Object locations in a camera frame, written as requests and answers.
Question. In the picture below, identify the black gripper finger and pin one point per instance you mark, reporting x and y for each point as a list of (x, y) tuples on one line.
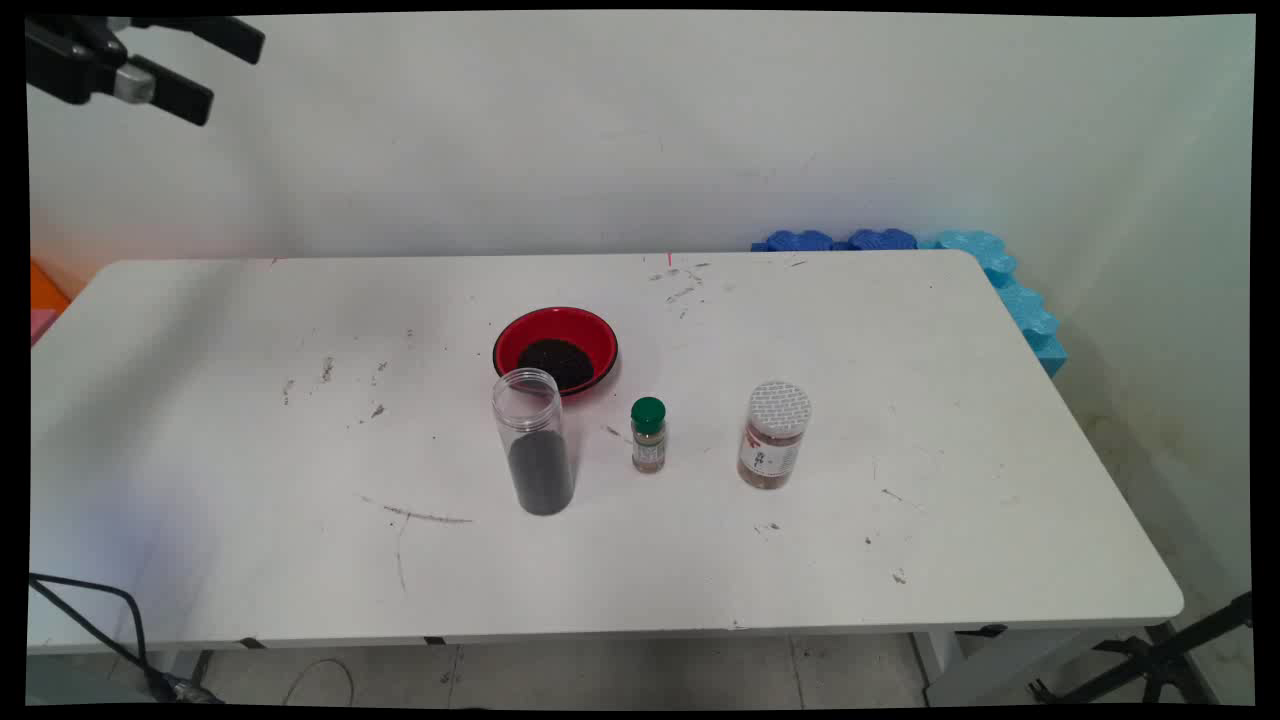
[(215, 38), (175, 95)]

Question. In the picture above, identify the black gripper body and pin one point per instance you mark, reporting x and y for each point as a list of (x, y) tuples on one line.
[(65, 55)]

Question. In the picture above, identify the tall clear plastic jar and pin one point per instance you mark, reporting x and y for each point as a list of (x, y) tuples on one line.
[(535, 440)]

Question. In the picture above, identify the black seeds heap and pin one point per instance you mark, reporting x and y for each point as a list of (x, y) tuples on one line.
[(560, 358), (541, 475)]

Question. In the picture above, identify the orange foam mat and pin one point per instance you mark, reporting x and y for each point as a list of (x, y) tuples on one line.
[(45, 288)]

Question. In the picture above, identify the pink foam mat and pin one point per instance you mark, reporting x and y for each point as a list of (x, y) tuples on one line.
[(42, 325)]

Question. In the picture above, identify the red bowl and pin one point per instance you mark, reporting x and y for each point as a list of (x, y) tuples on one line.
[(590, 335)]

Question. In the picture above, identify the green-lid spice bottle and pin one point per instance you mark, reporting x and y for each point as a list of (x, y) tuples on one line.
[(648, 435)]

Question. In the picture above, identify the dark blue foam piece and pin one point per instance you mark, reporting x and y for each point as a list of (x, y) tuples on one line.
[(882, 239), (800, 241)]

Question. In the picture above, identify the white-lid jar of nuts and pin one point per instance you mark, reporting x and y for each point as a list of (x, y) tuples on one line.
[(772, 450)]

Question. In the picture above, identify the light blue foam strip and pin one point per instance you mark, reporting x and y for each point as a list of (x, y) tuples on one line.
[(1025, 310)]

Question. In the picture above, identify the white table leg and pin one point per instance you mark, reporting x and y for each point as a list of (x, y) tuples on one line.
[(1000, 665)]

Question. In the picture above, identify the black tripod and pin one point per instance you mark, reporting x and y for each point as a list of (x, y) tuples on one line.
[(1160, 660)]

